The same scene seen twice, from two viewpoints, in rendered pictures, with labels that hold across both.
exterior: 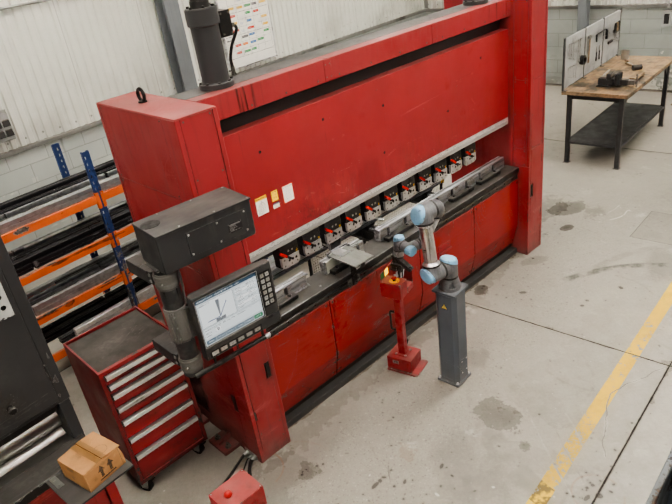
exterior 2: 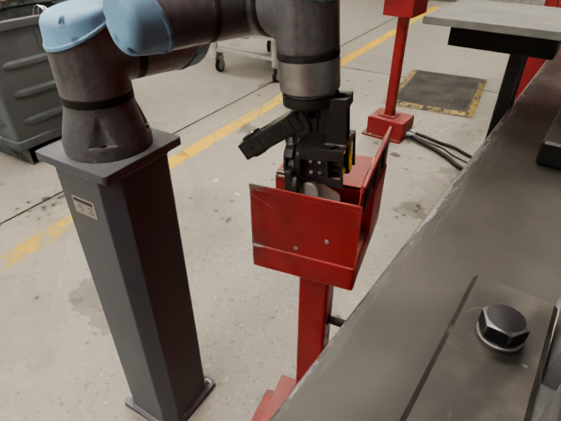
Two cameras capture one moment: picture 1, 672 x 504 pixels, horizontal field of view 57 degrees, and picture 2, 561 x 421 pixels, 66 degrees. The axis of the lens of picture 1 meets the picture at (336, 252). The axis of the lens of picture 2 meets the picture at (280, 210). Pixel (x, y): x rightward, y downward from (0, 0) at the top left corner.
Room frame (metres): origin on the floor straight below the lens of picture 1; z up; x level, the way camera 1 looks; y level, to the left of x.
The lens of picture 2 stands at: (4.29, -0.59, 1.12)
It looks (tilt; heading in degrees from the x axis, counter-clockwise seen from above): 35 degrees down; 167
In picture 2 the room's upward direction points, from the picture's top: straight up
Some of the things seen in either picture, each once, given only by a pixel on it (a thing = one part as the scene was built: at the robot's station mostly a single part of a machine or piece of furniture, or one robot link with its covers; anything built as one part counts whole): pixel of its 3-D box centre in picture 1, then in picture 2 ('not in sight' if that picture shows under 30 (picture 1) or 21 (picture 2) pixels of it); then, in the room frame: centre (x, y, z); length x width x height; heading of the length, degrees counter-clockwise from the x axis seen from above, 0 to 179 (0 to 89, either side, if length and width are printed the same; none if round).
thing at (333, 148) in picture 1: (388, 131); not in sight; (4.29, -0.49, 1.66); 3.00 x 0.08 x 0.80; 131
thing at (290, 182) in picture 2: not in sight; (296, 181); (3.80, -0.45, 0.81); 0.05 x 0.02 x 0.09; 145
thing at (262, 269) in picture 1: (233, 306); not in sight; (2.64, 0.54, 1.42); 0.45 x 0.12 x 0.36; 127
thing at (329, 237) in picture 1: (329, 228); not in sight; (3.85, 0.02, 1.18); 0.15 x 0.09 x 0.17; 131
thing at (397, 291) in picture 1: (396, 280); (322, 195); (3.75, -0.39, 0.75); 0.20 x 0.16 x 0.18; 145
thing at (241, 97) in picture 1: (381, 49); not in sight; (4.28, -0.50, 2.23); 3.00 x 0.10 x 0.14; 131
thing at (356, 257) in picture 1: (350, 256); (539, 20); (3.76, -0.10, 1.00); 0.26 x 0.18 x 0.01; 41
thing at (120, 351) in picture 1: (141, 401); not in sight; (3.16, 1.37, 0.50); 0.50 x 0.50 x 1.00; 41
